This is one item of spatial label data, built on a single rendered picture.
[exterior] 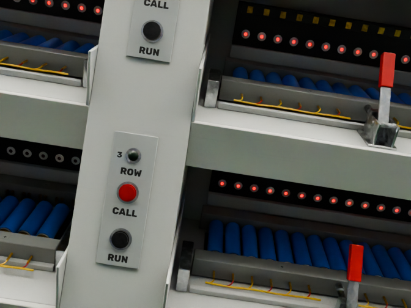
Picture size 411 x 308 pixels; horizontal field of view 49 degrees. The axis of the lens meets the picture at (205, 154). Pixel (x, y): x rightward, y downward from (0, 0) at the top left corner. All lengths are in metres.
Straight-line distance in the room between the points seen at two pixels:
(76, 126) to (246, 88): 0.18
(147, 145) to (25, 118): 0.12
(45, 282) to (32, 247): 0.04
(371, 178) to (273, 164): 0.09
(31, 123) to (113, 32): 0.11
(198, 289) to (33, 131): 0.22
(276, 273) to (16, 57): 0.36
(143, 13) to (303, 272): 0.31
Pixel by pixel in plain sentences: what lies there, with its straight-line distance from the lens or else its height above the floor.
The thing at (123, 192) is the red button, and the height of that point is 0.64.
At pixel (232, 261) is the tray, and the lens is 0.50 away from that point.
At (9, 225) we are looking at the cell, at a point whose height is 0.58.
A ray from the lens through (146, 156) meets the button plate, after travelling 0.42.
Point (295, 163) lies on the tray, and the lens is 0.44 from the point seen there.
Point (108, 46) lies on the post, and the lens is 0.43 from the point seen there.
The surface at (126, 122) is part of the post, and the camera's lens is 0.42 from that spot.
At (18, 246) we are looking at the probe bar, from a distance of 0.51.
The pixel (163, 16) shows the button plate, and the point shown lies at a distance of 0.43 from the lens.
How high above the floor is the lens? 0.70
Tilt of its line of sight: 1 degrees down
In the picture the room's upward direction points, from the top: 9 degrees clockwise
